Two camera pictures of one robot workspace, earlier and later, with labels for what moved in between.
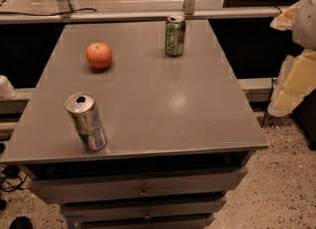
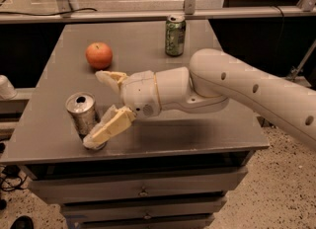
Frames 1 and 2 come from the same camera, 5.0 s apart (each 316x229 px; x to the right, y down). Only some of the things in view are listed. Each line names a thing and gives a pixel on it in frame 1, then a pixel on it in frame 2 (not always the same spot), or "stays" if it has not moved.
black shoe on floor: [21, 222] stays
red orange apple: [99, 55] stays
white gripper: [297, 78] to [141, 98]
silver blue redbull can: [87, 119] stays
